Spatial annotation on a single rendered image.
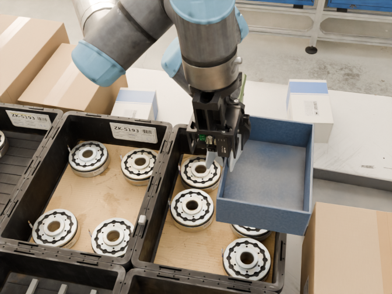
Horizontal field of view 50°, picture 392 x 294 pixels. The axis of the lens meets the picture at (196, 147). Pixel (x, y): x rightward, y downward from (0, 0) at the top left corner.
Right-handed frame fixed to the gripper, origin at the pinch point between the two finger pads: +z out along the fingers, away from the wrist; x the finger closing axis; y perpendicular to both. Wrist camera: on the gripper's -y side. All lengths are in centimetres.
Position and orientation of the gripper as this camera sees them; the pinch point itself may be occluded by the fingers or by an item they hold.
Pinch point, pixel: (226, 158)
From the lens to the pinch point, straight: 74.8
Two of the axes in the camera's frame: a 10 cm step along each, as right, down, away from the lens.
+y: -2.5, 7.4, -6.3
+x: 9.6, 1.0, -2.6
